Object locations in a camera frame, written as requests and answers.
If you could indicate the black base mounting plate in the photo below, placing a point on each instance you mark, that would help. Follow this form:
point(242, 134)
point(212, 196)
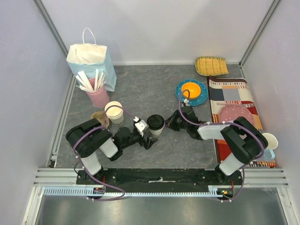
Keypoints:
point(166, 179)

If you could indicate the single white paper cup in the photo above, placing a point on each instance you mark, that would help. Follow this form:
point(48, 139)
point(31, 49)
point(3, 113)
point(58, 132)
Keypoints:
point(157, 130)

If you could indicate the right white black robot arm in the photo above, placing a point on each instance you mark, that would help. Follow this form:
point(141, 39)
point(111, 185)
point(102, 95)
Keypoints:
point(245, 142)

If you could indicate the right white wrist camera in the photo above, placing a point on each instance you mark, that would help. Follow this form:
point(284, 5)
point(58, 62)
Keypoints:
point(185, 102)

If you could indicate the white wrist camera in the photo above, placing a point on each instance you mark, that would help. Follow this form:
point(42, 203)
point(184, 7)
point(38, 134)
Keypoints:
point(140, 125)
point(185, 102)

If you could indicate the slotted cable duct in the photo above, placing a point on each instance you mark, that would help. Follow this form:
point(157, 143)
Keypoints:
point(93, 191)

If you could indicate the pink straw holder cup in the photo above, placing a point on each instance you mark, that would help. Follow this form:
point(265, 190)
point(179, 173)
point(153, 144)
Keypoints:
point(99, 98)

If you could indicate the light blue mug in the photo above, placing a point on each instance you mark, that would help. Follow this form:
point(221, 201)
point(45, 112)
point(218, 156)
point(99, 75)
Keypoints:
point(272, 144)

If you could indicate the pink dotted plate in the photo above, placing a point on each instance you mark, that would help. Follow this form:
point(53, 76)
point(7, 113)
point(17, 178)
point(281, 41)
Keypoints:
point(231, 112)

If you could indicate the black plastic cup lid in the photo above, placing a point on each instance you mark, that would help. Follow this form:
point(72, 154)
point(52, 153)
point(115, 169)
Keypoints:
point(155, 122)

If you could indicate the brown cardboard cup carrier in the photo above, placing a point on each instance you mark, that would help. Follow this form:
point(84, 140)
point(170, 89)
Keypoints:
point(101, 117)

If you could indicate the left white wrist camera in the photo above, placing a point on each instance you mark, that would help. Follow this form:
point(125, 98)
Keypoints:
point(140, 125)

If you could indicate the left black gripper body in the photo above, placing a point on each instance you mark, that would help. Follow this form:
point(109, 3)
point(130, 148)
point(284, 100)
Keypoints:
point(138, 138)

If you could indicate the white wrapped straws bundle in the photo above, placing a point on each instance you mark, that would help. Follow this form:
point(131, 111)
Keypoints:
point(90, 84)

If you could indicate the blue dotted plate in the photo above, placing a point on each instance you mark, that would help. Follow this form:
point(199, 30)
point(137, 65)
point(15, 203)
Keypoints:
point(195, 102)

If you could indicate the orange bowl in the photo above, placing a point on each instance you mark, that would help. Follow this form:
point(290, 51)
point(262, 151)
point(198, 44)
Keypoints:
point(191, 90)

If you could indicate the yellow woven tray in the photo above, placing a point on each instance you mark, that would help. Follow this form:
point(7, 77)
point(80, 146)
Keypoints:
point(211, 66)

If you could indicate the light blue paper bag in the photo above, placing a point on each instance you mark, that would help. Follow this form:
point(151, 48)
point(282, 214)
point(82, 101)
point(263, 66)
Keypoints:
point(90, 57)

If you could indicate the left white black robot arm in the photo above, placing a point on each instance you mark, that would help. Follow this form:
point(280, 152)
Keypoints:
point(90, 136)

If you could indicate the colourful patterned placemat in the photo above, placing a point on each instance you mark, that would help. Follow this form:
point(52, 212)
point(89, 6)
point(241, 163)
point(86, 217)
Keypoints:
point(224, 91)

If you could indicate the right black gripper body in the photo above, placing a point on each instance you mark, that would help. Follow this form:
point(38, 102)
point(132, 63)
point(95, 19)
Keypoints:
point(177, 120)

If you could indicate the stack of white paper cups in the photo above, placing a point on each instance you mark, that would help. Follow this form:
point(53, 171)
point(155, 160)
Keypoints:
point(114, 112)

